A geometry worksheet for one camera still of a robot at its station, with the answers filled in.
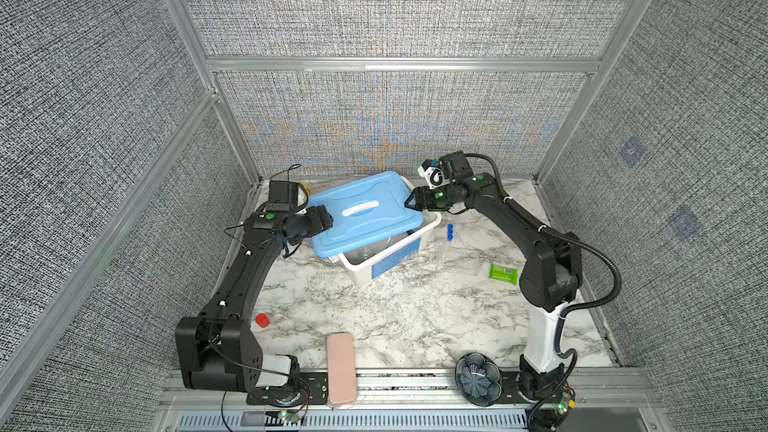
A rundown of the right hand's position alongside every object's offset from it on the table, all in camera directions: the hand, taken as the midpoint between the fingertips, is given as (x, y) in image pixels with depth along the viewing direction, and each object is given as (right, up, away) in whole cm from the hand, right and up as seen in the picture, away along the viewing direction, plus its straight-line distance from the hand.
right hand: (414, 202), depth 90 cm
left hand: (-26, -6, -7) cm, 28 cm away
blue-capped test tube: (+10, -9, -5) cm, 14 cm away
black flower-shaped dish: (+14, -44, -16) cm, 49 cm away
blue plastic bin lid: (-14, -3, -4) cm, 15 cm away
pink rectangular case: (-20, -42, -15) cm, 49 cm away
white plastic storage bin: (-15, -17, -12) cm, 26 cm away
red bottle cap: (-42, -32, -9) cm, 54 cm away
